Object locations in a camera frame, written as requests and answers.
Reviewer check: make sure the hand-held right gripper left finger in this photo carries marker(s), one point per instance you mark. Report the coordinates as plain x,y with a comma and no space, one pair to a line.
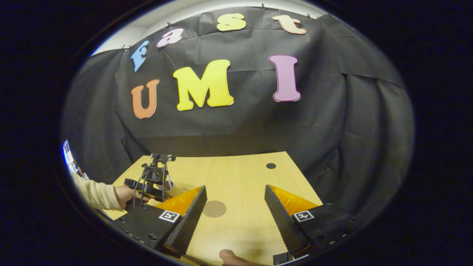
190,218

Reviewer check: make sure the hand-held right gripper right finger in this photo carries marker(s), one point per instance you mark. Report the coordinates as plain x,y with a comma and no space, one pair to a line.
281,218

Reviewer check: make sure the round brown coaster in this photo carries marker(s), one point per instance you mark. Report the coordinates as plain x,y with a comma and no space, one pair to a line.
216,209

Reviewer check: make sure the wooden desktop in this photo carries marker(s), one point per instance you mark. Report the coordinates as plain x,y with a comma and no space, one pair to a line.
240,177

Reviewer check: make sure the white printed board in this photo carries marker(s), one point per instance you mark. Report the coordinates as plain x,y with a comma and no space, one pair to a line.
72,159

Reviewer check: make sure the black backdrop cloth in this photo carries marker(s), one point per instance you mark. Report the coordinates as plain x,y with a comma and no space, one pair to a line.
240,129

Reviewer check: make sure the black desk edge bracket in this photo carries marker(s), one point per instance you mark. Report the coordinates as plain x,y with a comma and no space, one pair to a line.
282,258

